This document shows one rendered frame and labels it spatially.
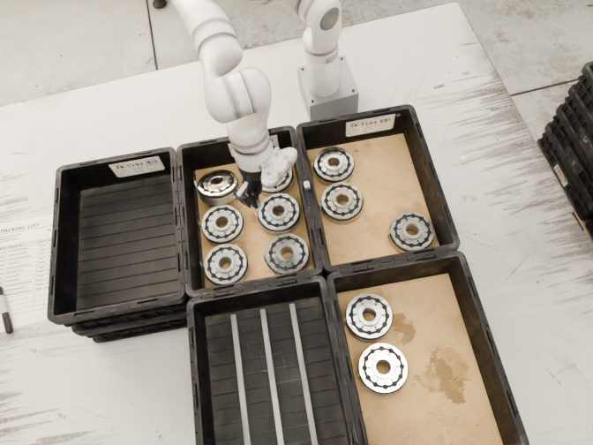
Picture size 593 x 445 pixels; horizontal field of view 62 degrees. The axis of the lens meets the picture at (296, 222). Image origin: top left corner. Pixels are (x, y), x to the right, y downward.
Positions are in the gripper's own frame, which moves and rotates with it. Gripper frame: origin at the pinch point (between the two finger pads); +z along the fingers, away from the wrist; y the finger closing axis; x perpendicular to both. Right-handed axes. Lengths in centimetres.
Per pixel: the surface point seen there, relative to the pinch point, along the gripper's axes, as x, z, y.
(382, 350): 37.4, 15.0, 10.9
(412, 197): 23.8, 17.7, -26.0
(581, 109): 49, 53, -108
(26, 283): -51, 30, 47
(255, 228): -3.8, 17.6, 2.6
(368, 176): 11.5, 17.6, -25.2
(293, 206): 1.6, 14.8, -6.5
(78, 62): -178, 99, -46
